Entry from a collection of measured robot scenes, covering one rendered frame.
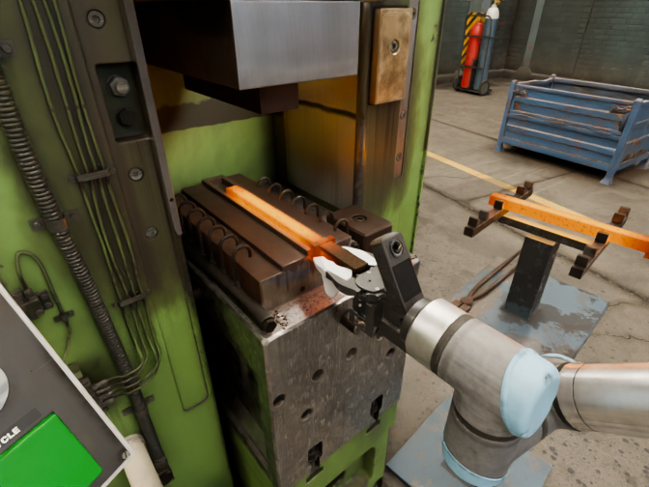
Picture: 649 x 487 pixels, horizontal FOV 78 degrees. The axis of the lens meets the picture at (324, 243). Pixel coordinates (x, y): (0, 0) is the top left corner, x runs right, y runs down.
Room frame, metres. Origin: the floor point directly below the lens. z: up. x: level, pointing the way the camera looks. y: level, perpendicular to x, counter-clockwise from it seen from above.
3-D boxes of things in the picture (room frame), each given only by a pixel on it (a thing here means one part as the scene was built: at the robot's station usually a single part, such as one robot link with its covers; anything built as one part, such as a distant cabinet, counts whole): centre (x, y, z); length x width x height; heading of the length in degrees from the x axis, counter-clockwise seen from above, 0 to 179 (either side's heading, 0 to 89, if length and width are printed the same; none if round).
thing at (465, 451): (0.33, -0.22, 0.86); 0.12 x 0.09 x 0.12; 120
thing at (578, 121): (3.99, -2.50, 0.36); 1.20 x 0.80 x 0.72; 34
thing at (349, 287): (0.49, -0.04, 1.00); 0.09 x 0.05 x 0.02; 51
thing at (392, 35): (0.88, -0.13, 1.27); 0.09 x 0.02 x 0.17; 130
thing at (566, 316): (0.77, -0.49, 0.70); 0.40 x 0.30 x 0.02; 134
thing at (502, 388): (0.33, -0.21, 0.97); 0.12 x 0.09 x 0.10; 40
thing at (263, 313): (0.62, 0.21, 0.93); 0.40 x 0.03 x 0.03; 40
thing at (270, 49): (0.74, 0.16, 1.32); 0.42 x 0.20 x 0.10; 40
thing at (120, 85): (0.57, 0.28, 1.24); 0.03 x 0.03 x 0.07; 40
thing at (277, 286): (0.74, 0.16, 0.96); 0.42 x 0.20 x 0.09; 40
